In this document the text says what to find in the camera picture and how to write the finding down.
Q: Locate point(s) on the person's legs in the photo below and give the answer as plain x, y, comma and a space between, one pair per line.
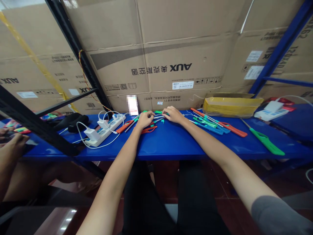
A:
190, 200

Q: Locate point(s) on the black bag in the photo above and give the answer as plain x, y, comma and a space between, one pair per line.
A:
71, 122

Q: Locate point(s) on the white blue flat box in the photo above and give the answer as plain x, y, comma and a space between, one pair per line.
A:
271, 111

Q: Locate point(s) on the large green long-nose lighter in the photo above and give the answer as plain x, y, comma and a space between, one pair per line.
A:
266, 142

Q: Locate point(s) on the person's left hand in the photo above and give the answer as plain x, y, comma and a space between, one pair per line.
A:
144, 121

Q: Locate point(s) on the long orange lighter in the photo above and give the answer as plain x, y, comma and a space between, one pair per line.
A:
232, 128

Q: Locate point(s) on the pile of colourful lighters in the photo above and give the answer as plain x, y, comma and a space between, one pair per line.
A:
50, 115

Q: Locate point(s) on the orange long-nose lighter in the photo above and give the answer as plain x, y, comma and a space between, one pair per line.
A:
124, 126

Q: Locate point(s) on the cardboard carton with white labels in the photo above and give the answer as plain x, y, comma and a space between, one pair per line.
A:
264, 49

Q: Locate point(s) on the white charger plug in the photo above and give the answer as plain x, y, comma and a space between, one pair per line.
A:
91, 134
102, 123

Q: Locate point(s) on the yellow taped cardboard box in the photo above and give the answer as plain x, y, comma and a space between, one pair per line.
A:
229, 106

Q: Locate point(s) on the person's left fingers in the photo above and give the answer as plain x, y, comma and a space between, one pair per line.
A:
150, 115

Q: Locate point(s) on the person's right fingers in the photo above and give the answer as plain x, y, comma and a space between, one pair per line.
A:
168, 111

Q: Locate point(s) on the person's right hand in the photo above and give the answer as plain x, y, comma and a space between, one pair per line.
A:
176, 116

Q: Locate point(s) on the large printed cardboard carton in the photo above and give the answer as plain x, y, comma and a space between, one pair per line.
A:
159, 36

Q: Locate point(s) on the black metal shelf frame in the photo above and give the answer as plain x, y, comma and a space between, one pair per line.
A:
73, 49

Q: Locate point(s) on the blue long-nose lighter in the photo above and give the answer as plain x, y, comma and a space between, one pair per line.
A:
212, 129

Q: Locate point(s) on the smartphone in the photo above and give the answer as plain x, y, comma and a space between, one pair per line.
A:
132, 111

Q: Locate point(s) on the bundle of silver lighter tubes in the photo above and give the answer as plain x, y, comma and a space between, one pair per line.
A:
158, 119

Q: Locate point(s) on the white power strip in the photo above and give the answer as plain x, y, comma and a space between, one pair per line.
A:
107, 131

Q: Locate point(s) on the blue metal shelf frame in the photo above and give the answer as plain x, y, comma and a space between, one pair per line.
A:
281, 44

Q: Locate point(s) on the red packets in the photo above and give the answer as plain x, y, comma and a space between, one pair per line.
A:
287, 100

